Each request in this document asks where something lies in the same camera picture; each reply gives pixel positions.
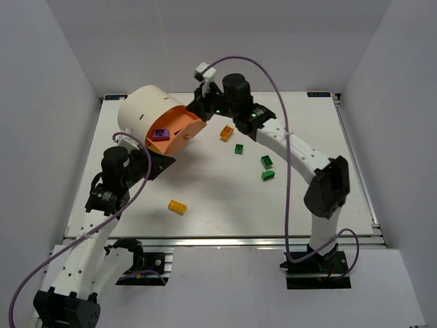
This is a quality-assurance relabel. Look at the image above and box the green curved lego brick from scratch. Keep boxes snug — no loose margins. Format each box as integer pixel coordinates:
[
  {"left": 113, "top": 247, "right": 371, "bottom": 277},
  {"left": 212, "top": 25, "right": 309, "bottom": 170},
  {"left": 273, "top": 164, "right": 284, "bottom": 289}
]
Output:
[{"left": 261, "top": 170, "right": 276, "bottom": 181}]

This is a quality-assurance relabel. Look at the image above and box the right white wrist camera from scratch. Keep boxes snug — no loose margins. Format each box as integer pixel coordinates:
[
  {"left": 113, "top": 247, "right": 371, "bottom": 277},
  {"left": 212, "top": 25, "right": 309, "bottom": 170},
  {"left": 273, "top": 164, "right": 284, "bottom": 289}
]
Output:
[{"left": 194, "top": 62, "right": 216, "bottom": 96}]

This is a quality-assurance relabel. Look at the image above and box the yellow lego brick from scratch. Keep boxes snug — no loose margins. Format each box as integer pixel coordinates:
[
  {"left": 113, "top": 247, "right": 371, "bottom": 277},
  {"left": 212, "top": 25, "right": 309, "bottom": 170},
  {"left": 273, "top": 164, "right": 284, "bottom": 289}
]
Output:
[{"left": 168, "top": 200, "right": 187, "bottom": 215}]

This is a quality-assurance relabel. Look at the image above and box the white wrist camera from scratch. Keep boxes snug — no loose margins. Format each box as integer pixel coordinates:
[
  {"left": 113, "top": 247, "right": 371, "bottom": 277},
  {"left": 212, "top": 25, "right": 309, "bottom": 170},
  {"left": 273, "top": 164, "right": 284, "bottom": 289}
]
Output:
[
  {"left": 194, "top": 62, "right": 216, "bottom": 96},
  {"left": 112, "top": 128, "right": 138, "bottom": 150}
]

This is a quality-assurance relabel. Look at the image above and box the purple lego brick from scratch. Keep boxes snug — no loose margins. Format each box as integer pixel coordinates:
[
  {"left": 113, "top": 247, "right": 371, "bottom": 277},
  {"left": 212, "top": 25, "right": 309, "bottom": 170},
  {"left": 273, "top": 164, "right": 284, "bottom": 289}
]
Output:
[{"left": 151, "top": 128, "right": 171, "bottom": 142}]

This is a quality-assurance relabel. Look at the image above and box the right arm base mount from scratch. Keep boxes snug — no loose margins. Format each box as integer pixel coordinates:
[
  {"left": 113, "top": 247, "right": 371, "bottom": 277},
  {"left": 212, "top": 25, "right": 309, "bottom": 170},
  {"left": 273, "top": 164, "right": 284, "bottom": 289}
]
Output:
[{"left": 279, "top": 243, "right": 352, "bottom": 290}]

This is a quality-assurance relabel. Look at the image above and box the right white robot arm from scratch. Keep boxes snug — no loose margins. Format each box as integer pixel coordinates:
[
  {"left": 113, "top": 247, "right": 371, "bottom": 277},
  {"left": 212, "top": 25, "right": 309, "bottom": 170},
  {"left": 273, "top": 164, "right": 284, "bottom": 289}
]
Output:
[{"left": 187, "top": 72, "right": 350, "bottom": 256}]

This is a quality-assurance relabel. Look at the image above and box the green square lego brick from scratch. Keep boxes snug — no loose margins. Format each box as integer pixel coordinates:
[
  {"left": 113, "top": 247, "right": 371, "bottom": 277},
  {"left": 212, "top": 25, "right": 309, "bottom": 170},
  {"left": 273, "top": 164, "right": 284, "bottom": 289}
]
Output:
[{"left": 234, "top": 144, "right": 244, "bottom": 154}]

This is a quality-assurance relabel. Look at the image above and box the cream round drawer cabinet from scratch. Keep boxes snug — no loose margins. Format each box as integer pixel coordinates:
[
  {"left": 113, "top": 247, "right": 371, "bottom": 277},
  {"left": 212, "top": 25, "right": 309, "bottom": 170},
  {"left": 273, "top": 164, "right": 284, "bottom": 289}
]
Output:
[{"left": 117, "top": 85, "right": 184, "bottom": 145}]

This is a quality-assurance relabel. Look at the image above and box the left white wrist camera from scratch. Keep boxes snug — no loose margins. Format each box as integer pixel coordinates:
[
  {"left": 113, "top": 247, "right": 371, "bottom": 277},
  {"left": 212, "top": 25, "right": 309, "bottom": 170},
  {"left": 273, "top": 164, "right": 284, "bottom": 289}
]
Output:
[{"left": 112, "top": 128, "right": 138, "bottom": 150}]

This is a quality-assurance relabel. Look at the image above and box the green rectangular lego brick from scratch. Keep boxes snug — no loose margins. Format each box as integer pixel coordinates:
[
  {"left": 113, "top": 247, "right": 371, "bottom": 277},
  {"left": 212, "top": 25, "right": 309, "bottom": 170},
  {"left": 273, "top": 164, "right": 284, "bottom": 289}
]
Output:
[{"left": 260, "top": 155, "right": 273, "bottom": 169}]

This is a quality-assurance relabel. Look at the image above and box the orange curved lego brick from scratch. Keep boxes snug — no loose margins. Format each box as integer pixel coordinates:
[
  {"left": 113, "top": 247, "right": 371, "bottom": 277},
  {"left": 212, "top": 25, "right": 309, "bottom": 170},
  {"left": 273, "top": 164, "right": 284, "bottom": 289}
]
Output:
[{"left": 219, "top": 125, "right": 234, "bottom": 142}]

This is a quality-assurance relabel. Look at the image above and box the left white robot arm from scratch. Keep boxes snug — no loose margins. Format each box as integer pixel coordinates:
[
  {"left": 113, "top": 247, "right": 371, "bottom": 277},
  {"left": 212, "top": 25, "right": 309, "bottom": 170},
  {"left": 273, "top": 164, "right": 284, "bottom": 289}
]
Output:
[{"left": 33, "top": 146, "right": 175, "bottom": 327}]

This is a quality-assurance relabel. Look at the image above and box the yellow drawer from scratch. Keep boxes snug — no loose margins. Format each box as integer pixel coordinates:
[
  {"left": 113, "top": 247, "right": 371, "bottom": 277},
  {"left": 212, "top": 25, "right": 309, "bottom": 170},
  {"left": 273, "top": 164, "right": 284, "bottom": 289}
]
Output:
[{"left": 147, "top": 145, "right": 163, "bottom": 154}]

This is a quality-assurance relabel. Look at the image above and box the orange top drawer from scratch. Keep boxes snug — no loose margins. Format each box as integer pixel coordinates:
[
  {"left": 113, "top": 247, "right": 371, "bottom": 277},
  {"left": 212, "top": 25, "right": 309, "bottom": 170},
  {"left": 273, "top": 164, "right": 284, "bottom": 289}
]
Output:
[{"left": 146, "top": 105, "right": 207, "bottom": 156}]

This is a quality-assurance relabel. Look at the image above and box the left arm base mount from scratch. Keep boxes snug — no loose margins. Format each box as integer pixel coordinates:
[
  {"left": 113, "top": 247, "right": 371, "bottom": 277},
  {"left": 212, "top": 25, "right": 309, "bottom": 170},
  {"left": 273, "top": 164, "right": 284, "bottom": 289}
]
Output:
[{"left": 104, "top": 238, "right": 169, "bottom": 286}]

